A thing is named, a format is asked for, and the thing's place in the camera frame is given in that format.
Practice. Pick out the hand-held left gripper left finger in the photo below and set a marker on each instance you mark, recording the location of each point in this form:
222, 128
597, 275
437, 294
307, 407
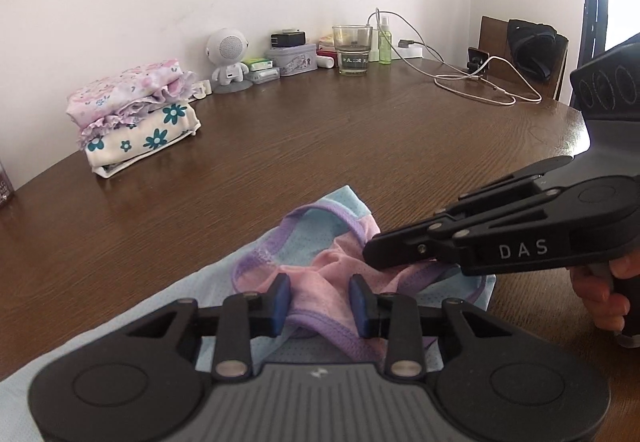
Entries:
281, 297

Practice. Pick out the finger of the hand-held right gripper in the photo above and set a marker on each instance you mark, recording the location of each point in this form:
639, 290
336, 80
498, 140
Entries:
395, 249
520, 182

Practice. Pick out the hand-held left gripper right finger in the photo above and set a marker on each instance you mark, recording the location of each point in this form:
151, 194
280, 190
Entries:
357, 302

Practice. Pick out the pink and blue mesh garment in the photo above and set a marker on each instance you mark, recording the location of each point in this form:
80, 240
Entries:
320, 267

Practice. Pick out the person's right hand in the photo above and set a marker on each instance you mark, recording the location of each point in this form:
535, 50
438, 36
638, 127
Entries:
597, 302

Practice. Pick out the black phone holder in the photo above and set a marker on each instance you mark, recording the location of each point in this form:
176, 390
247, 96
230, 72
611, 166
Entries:
477, 59

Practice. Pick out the black bag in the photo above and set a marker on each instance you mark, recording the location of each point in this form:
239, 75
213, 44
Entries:
532, 47

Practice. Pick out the wooden chair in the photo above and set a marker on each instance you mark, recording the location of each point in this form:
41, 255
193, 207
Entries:
492, 34

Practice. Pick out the white power strip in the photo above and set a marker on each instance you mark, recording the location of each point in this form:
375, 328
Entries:
407, 49

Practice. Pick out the green spray bottle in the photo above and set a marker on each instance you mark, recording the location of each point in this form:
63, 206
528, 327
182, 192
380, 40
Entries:
384, 44

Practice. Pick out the red white tube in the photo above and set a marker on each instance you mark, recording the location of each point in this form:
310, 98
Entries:
325, 62

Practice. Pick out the glass cup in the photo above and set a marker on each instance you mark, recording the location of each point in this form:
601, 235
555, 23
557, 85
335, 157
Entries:
352, 52

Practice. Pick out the white teal-flower folded cloth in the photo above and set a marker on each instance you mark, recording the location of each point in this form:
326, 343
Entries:
145, 137

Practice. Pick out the lavender tin box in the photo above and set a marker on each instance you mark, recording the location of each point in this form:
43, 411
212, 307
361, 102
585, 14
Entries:
292, 61

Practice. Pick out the clear plastic box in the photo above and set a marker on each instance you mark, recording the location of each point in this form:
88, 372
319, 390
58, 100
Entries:
262, 76

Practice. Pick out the green white small box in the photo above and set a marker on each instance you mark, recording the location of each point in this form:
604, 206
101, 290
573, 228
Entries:
260, 64

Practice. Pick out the purple ruffled folded cloth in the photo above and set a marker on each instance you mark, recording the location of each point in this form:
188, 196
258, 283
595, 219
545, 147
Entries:
130, 119

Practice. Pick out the black charger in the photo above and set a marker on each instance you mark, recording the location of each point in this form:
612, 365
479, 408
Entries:
287, 38

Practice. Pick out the white robot speaker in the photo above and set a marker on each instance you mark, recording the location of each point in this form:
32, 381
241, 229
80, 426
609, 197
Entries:
227, 47

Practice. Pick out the pink floral folded cloth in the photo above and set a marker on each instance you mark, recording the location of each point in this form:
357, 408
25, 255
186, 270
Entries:
120, 87

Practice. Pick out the brown tea bottle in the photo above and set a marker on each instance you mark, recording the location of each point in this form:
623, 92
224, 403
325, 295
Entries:
4, 182

